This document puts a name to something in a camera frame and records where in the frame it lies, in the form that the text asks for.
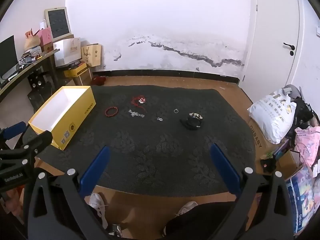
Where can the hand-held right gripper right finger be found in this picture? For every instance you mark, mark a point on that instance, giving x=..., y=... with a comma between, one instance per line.
x=225, y=170

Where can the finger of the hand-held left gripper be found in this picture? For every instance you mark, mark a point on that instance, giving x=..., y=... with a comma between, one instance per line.
x=37, y=141
x=13, y=130

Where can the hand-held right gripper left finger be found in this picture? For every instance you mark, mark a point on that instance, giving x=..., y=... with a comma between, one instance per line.
x=96, y=172

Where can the yellow cardboard box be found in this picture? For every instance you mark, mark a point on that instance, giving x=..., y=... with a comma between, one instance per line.
x=82, y=112

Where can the black gold-faced watch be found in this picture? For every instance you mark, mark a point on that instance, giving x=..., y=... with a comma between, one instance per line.
x=191, y=122

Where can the small silver charm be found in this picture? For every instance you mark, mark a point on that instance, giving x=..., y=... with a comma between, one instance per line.
x=160, y=119

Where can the person's left hand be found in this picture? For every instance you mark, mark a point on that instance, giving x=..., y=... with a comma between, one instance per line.
x=12, y=200

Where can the person's left shoe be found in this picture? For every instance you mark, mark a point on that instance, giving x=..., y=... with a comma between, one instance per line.
x=97, y=202

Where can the person's shoe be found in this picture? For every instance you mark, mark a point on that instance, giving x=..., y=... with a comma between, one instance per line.
x=97, y=202
x=186, y=207

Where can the black subwoofer box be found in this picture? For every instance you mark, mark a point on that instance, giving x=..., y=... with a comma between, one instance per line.
x=40, y=97

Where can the small black object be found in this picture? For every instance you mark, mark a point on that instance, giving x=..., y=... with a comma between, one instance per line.
x=267, y=164

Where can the flat lettered cardboard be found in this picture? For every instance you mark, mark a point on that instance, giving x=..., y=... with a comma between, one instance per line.
x=257, y=140

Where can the black speaker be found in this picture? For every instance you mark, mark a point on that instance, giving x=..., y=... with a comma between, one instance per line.
x=41, y=80
x=31, y=83

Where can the person's right shoe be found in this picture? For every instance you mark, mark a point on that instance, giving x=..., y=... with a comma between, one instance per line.
x=186, y=207

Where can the person's black trouser leg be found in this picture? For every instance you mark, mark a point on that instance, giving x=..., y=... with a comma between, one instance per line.
x=200, y=220

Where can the black-framed desk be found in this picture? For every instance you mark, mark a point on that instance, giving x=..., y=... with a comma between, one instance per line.
x=30, y=66

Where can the white plastic bag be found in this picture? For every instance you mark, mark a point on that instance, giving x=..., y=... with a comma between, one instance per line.
x=272, y=115

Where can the black monitor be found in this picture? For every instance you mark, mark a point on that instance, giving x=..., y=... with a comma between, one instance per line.
x=7, y=55

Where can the brown cardboard box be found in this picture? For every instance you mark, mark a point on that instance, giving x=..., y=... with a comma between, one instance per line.
x=85, y=78

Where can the yellow and black box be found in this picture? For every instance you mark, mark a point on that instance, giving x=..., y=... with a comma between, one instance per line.
x=75, y=71

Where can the blue printed package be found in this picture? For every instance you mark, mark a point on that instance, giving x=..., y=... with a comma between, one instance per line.
x=302, y=200

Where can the black flat box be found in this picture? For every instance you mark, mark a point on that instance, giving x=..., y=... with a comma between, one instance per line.
x=71, y=65

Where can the red cloth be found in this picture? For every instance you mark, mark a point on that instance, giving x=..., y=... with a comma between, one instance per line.
x=98, y=81

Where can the pink plastic bag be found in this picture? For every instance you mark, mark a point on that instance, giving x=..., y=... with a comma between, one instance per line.
x=308, y=145

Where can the white paper bag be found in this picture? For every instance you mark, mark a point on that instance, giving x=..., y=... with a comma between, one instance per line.
x=67, y=52

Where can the black clothes pile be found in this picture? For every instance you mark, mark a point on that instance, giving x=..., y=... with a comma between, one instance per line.
x=303, y=112

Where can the pink box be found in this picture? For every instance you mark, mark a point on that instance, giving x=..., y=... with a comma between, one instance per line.
x=46, y=36

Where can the kraft paper bag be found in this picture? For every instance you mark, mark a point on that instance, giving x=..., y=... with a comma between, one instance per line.
x=91, y=55

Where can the grey cloth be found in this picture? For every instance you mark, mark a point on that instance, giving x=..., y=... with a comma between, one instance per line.
x=292, y=91

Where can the black baseboard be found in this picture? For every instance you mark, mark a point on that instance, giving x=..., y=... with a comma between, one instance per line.
x=162, y=72

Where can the small framed chalkboard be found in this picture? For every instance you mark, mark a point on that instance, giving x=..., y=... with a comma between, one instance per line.
x=58, y=22

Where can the white door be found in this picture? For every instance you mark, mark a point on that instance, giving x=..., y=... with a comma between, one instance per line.
x=275, y=30

